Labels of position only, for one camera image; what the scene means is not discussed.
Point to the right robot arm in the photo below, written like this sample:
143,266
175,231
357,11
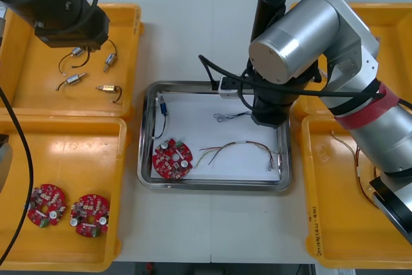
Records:
322,30

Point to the round red circuit board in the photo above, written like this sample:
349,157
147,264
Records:
53,196
167,162
93,204

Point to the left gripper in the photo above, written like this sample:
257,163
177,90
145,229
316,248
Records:
74,32

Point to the steel tray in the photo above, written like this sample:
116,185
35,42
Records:
145,159

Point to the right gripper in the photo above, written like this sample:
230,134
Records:
270,114

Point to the yellow-orange plastic bin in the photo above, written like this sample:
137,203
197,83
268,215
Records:
124,72
80,159
396,30
338,223

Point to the white paper sheet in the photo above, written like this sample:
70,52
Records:
225,133

